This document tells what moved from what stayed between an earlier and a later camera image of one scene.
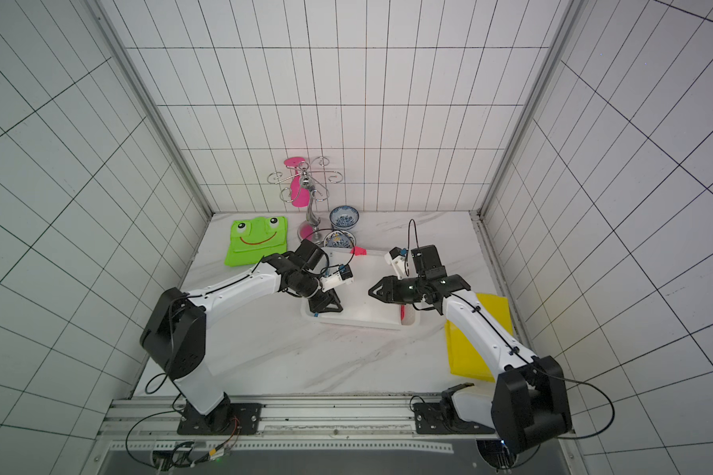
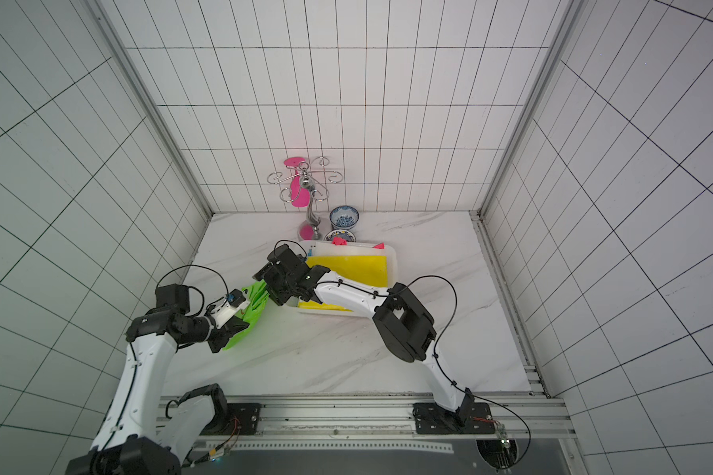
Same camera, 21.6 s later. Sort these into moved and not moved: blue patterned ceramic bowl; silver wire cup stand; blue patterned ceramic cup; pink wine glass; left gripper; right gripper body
Moved: left gripper; right gripper body
Not moved: pink wine glass; blue patterned ceramic cup; silver wire cup stand; blue patterned ceramic bowl
